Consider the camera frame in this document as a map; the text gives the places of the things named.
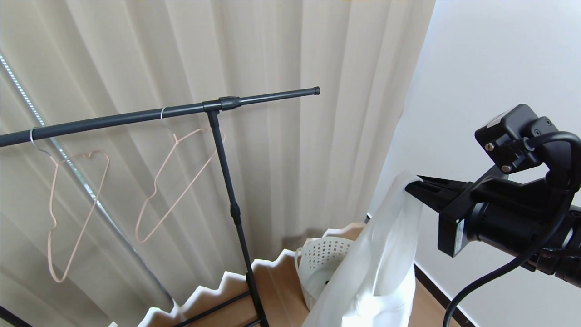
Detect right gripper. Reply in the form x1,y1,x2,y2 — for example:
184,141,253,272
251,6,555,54
438,166,573,269

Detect white printed t-shirt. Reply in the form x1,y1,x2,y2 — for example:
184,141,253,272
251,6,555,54
302,170,425,327

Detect pink clothes hanger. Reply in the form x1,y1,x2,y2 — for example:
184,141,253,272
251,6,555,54
135,108,226,243
30,129,110,283

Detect white laundry basket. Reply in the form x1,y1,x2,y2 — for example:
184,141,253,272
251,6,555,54
294,236,364,312

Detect black clothes rack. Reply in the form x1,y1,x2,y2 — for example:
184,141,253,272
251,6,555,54
0,86,320,327

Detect beige curtain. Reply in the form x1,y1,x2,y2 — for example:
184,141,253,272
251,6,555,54
0,0,436,327

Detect black cable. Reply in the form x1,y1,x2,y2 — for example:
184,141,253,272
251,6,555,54
443,131,581,327

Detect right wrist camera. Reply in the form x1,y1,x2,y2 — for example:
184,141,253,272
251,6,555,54
468,104,561,200

